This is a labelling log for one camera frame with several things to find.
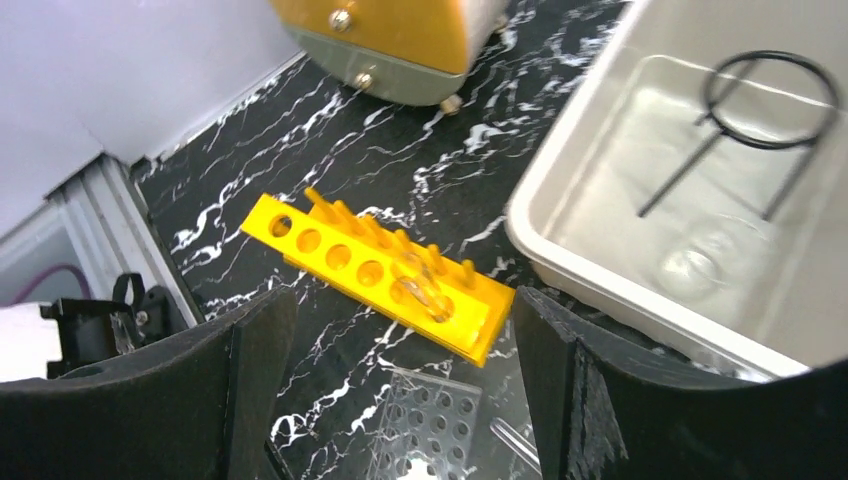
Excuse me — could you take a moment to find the blue capped tube lower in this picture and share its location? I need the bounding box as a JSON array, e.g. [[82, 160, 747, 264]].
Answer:
[[489, 417, 542, 474]]

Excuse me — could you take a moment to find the clear watch glass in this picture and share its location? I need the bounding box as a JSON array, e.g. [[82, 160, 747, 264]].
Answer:
[[655, 226, 773, 301]]

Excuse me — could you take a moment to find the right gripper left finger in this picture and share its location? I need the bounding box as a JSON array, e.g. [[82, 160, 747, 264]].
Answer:
[[1, 290, 297, 479]]

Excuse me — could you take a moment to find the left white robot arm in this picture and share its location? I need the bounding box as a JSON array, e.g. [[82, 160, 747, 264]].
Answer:
[[1, 272, 188, 382]]

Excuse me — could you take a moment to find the yellow test tube rack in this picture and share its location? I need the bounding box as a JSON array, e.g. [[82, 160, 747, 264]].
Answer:
[[240, 187, 515, 367]]

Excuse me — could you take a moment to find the white orange cylindrical device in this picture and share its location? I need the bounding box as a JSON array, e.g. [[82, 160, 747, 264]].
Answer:
[[271, 0, 509, 115]]

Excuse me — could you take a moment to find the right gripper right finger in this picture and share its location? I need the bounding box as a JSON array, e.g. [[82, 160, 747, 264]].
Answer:
[[513, 287, 847, 479]]

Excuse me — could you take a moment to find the beige plastic tub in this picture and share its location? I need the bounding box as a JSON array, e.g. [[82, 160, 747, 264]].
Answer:
[[507, 1, 847, 378]]

